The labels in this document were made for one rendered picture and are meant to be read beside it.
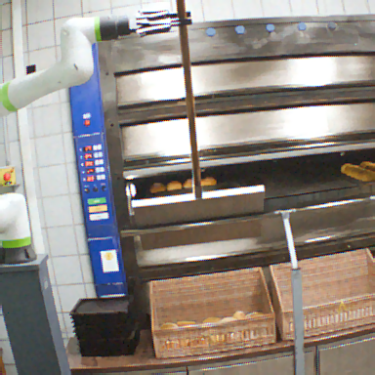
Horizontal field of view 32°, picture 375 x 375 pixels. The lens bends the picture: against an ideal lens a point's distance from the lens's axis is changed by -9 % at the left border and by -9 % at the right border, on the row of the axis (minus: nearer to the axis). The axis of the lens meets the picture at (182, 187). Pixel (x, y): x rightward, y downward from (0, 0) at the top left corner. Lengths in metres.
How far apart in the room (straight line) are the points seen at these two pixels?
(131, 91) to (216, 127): 0.45
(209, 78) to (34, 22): 0.97
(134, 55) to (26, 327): 1.57
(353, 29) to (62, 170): 1.69
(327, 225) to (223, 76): 0.91
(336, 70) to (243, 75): 0.50
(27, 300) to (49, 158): 1.17
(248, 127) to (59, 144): 0.93
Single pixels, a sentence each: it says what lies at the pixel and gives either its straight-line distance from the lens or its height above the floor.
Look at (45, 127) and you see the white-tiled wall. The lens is 3.48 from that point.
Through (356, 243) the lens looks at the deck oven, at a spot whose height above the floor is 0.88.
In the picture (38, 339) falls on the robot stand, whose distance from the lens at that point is 2.53.
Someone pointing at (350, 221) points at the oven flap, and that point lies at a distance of 3.57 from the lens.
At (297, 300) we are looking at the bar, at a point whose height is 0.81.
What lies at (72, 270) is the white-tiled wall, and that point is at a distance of 3.54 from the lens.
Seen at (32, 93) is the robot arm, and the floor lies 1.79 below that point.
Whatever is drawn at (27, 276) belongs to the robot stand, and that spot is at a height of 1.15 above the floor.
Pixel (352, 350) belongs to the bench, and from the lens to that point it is 3.18.
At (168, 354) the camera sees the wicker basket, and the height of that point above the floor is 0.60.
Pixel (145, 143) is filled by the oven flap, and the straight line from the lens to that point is 3.42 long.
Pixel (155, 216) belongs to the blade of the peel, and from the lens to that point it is 3.04.
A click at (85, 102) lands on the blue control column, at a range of 3.41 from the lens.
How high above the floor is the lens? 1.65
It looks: 6 degrees down
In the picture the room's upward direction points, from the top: 7 degrees counter-clockwise
